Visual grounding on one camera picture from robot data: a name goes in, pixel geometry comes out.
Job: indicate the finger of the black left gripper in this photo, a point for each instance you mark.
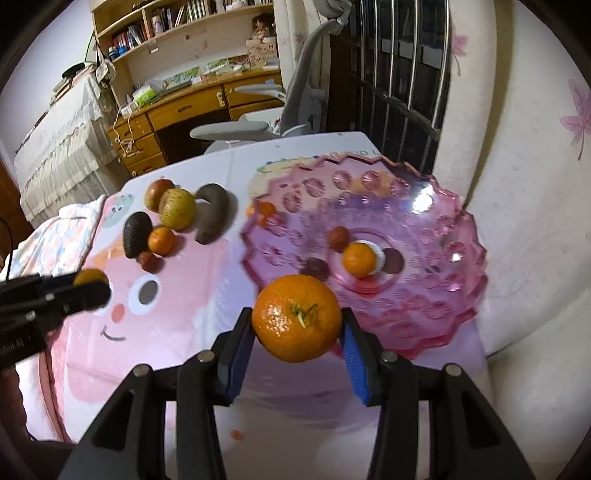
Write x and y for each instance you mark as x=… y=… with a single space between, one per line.
x=58 y=302

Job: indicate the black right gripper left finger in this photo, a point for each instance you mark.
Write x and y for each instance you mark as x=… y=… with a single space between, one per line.
x=126 y=438

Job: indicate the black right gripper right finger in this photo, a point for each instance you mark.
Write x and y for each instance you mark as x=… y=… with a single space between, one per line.
x=467 y=438

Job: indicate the small red lychee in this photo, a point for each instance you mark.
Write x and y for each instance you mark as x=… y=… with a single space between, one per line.
x=149 y=262

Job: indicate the dark avocado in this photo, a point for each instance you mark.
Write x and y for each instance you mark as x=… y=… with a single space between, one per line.
x=136 y=231

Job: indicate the large orange mandarin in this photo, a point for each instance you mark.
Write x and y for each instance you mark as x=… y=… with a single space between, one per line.
x=297 y=318

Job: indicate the dark red lychee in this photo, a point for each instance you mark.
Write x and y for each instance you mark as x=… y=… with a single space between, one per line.
x=338 y=238

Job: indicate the small yellow orange kumquat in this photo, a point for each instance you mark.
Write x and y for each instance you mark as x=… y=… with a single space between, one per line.
x=91 y=275

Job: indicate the pink quilted blanket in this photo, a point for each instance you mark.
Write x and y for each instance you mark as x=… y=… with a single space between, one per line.
x=58 y=246

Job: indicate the orange mandarin beside avocado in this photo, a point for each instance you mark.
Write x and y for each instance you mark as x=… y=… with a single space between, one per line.
x=162 y=241

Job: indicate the red apple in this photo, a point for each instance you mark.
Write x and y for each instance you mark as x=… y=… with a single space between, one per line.
x=154 y=193

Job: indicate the white lace covered furniture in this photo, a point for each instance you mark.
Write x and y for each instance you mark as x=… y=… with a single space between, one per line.
x=69 y=157

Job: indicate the yellow speckled pear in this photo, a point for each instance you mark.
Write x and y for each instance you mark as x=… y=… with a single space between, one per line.
x=177 y=209

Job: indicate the blackened banana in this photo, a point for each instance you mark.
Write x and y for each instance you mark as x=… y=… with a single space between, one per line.
x=213 y=211

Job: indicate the wooden desk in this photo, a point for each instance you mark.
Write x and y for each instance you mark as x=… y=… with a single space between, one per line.
x=159 y=134

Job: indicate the pink glass fruit plate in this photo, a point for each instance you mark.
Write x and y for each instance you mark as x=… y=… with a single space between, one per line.
x=390 y=242

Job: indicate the wooden bookshelf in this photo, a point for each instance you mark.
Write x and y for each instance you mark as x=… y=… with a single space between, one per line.
x=156 y=39

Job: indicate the white floral curtain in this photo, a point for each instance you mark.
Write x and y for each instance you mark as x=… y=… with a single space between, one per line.
x=515 y=146

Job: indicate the grey office chair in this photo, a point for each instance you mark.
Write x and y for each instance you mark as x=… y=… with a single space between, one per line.
x=302 y=29

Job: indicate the metal window grille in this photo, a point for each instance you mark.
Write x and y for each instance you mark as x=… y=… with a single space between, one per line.
x=390 y=76

